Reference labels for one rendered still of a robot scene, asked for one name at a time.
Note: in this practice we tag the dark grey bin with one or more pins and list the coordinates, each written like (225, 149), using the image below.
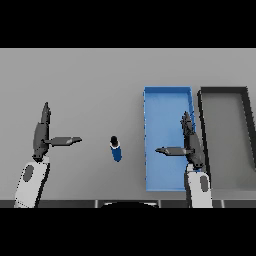
(226, 140)

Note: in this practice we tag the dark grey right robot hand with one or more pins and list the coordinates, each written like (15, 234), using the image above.
(193, 146)

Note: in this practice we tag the blue bin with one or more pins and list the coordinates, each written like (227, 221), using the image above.
(166, 140)

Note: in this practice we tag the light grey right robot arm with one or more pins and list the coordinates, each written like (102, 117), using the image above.
(199, 188)

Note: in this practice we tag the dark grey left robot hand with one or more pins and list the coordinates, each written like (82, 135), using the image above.
(40, 135)

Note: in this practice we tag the blue pipe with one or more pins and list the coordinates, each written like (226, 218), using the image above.
(115, 150)

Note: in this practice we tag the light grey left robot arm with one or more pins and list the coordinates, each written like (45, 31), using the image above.
(30, 185)

